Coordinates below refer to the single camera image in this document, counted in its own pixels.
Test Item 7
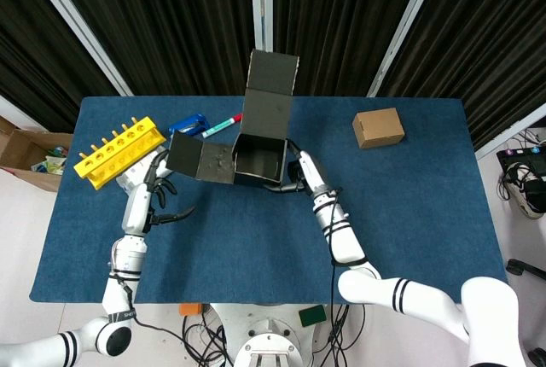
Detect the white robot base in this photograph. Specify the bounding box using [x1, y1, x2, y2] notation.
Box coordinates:
[204, 302, 342, 367]

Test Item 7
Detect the small brown cardboard box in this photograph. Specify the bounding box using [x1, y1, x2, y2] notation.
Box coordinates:
[351, 107, 405, 150]

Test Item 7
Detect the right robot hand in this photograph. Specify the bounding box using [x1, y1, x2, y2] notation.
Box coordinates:
[262, 139, 339, 207]

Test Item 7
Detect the white plastic wrapped pack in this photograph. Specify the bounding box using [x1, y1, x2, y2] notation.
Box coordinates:
[115, 157, 171, 204]

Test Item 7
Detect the black pleated curtain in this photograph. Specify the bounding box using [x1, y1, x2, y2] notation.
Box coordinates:
[0, 0, 546, 150]

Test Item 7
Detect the open brown carton with trash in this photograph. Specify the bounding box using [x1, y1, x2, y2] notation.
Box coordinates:
[0, 115, 73, 193]

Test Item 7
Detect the black cardboard folding box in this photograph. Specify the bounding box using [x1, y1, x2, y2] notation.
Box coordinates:
[165, 49, 300, 191]

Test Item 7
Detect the black electronics with cables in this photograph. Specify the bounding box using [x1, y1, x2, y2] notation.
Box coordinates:
[496, 127, 546, 219]

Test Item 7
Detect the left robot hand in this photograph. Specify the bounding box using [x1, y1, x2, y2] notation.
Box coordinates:
[121, 149, 197, 236]

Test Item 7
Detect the black chair base leg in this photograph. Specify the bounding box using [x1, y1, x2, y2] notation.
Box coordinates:
[506, 258, 546, 278]

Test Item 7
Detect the blue fabric table mat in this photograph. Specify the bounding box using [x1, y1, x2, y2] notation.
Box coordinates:
[28, 96, 513, 305]

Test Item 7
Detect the black floor cable tangle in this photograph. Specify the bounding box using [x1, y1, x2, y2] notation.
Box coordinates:
[313, 303, 368, 367]
[181, 305, 235, 367]

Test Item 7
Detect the blue stapler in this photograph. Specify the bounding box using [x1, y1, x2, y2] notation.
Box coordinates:
[168, 113, 210, 137]

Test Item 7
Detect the white metal frame post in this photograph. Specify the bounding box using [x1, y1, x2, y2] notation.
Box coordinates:
[249, 0, 274, 97]
[474, 102, 546, 161]
[365, 0, 449, 98]
[19, 0, 134, 97]
[0, 94, 29, 131]

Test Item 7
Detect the red capped marker pen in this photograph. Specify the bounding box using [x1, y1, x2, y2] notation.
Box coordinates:
[201, 113, 243, 139]

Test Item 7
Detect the yellow test tube rack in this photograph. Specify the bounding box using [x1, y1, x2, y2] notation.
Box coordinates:
[73, 115, 167, 191]

